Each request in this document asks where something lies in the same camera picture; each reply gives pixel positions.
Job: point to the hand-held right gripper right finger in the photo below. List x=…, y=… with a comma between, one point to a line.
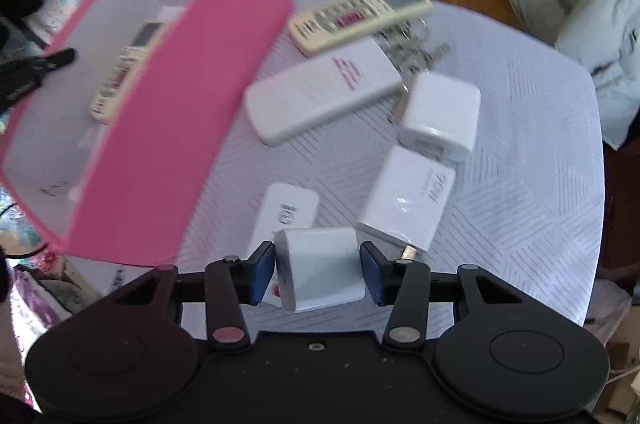
x=372, y=276

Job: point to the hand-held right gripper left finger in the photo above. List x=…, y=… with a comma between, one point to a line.
x=262, y=275

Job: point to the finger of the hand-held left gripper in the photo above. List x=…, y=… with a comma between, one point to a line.
x=25, y=77

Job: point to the small white charger cube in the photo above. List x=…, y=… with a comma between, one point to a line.
x=320, y=269

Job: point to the pink storage box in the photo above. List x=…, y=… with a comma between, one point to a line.
x=165, y=129

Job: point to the plain white charger adapter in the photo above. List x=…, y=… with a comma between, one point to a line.
x=440, y=114

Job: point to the small white power bank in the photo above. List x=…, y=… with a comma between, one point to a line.
x=290, y=209

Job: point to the white charger adapter grey print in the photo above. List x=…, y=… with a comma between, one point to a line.
x=405, y=199

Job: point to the beige remote control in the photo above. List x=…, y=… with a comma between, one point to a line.
x=350, y=17
x=125, y=74

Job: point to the white flat remote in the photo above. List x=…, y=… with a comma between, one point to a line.
x=315, y=94

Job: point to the metal key bunch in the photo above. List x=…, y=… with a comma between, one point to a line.
x=410, y=54

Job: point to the flattened cardboard pieces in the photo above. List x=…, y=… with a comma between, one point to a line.
x=620, y=354

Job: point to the white sofa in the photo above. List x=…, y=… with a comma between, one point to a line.
x=590, y=4

